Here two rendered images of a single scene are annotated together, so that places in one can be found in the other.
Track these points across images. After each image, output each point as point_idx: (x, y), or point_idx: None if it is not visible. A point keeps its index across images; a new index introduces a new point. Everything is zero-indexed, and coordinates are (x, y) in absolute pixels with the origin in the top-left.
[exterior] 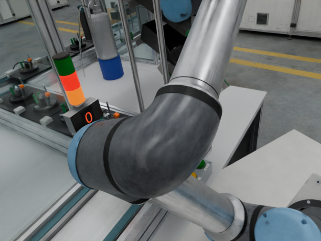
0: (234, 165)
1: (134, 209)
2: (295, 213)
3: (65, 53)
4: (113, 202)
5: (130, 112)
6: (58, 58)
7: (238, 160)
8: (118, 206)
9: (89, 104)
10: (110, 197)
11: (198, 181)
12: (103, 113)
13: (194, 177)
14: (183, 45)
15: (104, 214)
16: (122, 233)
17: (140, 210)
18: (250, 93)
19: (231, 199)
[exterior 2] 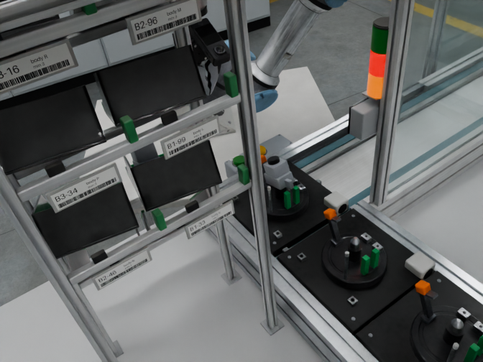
0: (190, 195)
1: (330, 144)
2: (228, 42)
3: (379, 21)
4: (356, 169)
5: (298, 300)
6: (388, 17)
7: (180, 199)
8: (349, 164)
9: (363, 101)
10: (359, 175)
11: (279, 24)
12: (364, 317)
13: (280, 24)
14: (216, 31)
15: (367, 161)
16: (346, 126)
17: (325, 138)
18: (11, 327)
19: (253, 65)
